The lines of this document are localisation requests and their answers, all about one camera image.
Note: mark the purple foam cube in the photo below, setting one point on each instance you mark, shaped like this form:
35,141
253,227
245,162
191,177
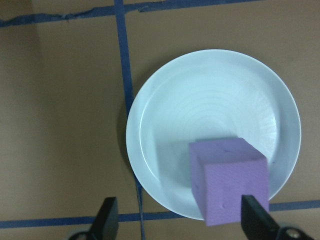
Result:
225,180

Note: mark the pale blue round plate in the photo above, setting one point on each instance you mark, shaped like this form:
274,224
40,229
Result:
200,105

